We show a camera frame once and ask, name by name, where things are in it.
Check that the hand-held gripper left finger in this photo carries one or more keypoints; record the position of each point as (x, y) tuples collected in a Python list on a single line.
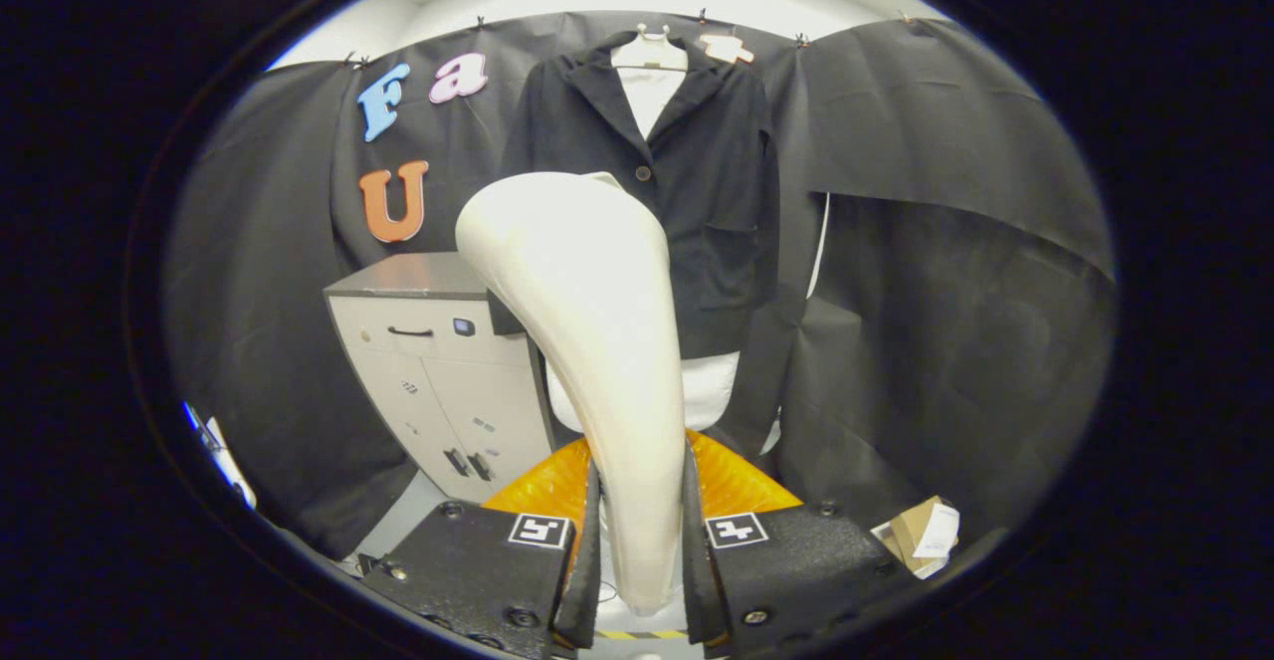
[(587, 580)]

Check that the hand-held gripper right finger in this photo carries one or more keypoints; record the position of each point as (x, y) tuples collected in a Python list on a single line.
[(699, 580)]

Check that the white garment steamer head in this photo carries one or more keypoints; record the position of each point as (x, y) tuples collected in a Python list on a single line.
[(597, 341)]

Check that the black blazer jacket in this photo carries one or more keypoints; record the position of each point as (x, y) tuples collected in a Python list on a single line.
[(717, 192)]

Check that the small cardboard box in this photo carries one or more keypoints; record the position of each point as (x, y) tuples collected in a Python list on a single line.
[(916, 531)]

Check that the grey cabinet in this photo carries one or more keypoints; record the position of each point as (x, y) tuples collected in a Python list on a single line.
[(438, 391)]

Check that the black backdrop cloth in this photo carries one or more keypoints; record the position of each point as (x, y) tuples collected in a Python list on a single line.
[(946, 341)]

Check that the white and blue object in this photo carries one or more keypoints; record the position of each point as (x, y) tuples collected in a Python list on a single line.
[(224, 461)]

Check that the white plastic hanger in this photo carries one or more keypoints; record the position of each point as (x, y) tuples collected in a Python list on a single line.
[(647, 55)]

